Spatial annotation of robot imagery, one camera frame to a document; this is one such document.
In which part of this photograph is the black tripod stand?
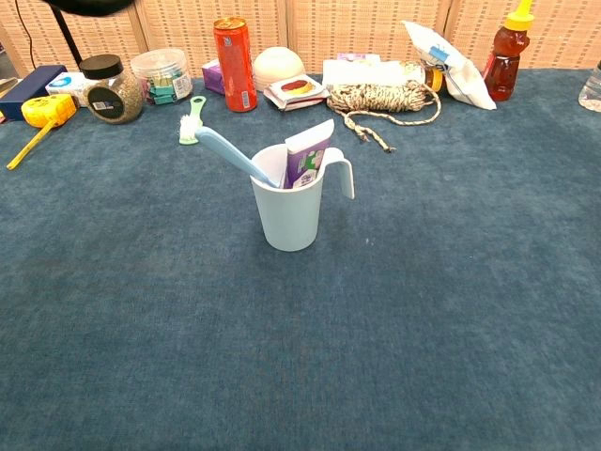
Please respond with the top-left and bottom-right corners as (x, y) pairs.
(50, 8), (85, 67)

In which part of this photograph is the clear tub of clips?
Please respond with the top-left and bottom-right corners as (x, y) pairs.
(130, 48), (194, 106)

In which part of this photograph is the small purple box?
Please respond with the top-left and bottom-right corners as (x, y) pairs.
(201, 58), (227, 97)

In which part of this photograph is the white cup with handle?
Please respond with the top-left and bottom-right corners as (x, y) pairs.
(250, 144), (356, 253)

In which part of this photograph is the white snack packet red picture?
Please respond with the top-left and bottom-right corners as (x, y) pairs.
(263, 74), (331, 112)

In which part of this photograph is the honey bear bottle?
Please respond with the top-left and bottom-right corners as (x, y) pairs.
(483, 0), (536, 102)

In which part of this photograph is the thin black wall cable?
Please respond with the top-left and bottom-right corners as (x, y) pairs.
(13, 0), (37, 68)

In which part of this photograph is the light blue toothbrush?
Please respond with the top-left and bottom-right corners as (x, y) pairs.
(178, 115), (281, 189)

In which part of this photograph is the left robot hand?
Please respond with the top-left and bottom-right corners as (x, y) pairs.
(42, 0), (137, 18)

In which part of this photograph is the white plastic bag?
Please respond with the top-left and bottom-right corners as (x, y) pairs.
(402, 20), (498, 111)

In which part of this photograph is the purple toothpaste tube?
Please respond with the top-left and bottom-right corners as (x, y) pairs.
(283, 118), (336, 190)

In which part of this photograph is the bamboo folding screen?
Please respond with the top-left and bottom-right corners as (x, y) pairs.
(0, 0), (601, 79)

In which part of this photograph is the white long package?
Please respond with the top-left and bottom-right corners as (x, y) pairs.
(321, 59), (445, 93)

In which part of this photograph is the cream upturned bowl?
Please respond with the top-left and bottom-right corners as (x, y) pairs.
(253, 45), (307, 93)

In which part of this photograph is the green cleaning brush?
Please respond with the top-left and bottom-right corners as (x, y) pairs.
(177, 95), (208, 146)

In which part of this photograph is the yellow tape measure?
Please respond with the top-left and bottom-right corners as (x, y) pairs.
(6, 93), (78, 171)

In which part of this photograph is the glass jar black lid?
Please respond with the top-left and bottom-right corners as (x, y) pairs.
(78, 54), (145, 125)

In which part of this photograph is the speckled rope bundle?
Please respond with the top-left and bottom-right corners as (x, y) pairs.
(326, 79), (443, 154)

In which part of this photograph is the white and blue box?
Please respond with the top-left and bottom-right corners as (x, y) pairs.
(45, 71), (90, 108)

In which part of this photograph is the blue table cloth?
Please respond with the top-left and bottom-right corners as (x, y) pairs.
(0, 68), (601, 451)

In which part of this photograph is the red drink can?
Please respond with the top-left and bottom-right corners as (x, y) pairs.
(213, 17), (259, 114)

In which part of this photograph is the dark blue box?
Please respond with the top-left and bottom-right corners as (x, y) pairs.
(0, 64), (69, 122)

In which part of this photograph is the clear water bottle green label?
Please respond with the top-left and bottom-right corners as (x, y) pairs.
(578, 58), (601, 113)

